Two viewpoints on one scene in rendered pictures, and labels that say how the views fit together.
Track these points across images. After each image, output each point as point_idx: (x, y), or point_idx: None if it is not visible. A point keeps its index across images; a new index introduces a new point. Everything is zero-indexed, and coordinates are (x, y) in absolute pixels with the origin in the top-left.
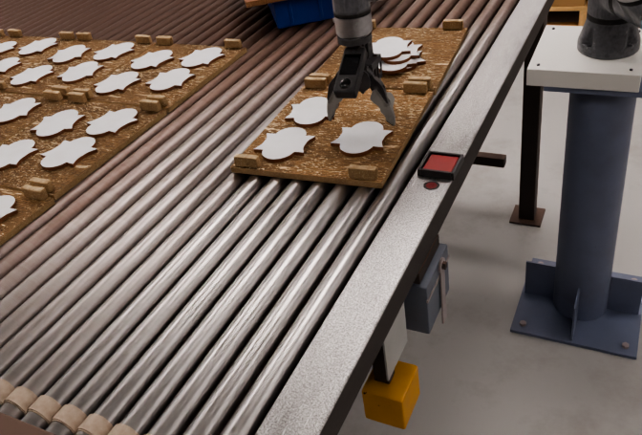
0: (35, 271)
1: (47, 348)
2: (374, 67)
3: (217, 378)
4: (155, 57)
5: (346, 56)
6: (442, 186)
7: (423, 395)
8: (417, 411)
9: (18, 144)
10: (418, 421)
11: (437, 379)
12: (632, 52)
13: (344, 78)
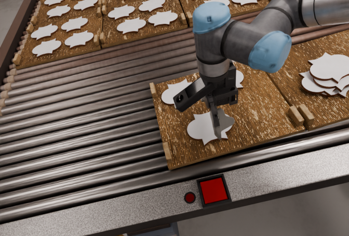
0: (57, 79)
1: (16, 118)
2: (222, 98)
3: (9, 189)
4: None
5: (199, 80)
6: (191, 206)
7: (238, 227)
8: (227, 231)
9: (129, 8)
10: (223, 234)
11: (251, 228)
12: None
13: (181, 95)
